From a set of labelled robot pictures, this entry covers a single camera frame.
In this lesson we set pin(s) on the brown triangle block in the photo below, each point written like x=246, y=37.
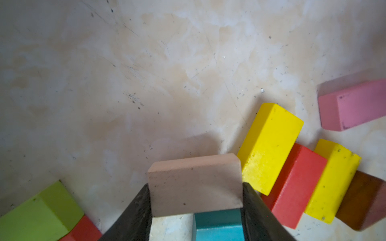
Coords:
x=364, y=203

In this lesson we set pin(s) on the teal rectangular block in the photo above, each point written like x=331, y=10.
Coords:
x=224, y=225

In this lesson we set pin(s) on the red block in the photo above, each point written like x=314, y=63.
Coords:
x=85, y=230
x=295, y=185

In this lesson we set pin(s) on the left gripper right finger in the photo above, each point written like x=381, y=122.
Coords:
x=259, y=224

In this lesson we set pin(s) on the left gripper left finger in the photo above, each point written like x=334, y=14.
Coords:
x=134, y=224

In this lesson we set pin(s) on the pink block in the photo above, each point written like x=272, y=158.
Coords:
x=350, y=107

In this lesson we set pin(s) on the yellow block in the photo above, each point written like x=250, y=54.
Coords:
x=267, y=146
x=335, y=180

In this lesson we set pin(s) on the lime green block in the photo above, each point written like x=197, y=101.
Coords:
x=48, y=216

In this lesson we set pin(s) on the beige rectangular block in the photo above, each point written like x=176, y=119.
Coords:
x=195, y=185

